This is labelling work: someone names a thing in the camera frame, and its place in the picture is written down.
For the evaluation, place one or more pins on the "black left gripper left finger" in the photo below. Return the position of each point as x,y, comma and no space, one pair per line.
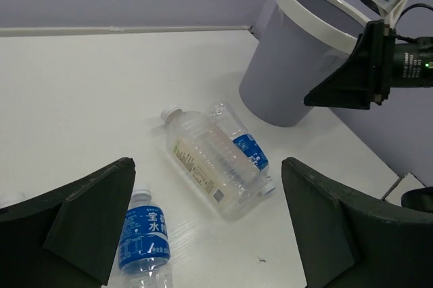
67,237

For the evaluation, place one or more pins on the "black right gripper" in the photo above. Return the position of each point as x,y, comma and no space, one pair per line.
401,62

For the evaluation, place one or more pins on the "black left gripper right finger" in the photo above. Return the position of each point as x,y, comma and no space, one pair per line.
346,238

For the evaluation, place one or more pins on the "clear bottle blue label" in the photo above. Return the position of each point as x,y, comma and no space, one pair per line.
228,121

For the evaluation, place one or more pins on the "large clear bottle beige label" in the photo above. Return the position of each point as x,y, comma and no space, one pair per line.
222,174

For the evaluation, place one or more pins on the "grey plastic bin white rim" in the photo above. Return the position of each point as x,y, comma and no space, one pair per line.
303,43

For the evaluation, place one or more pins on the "blue label water bottle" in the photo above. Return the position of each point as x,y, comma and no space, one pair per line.
143,249

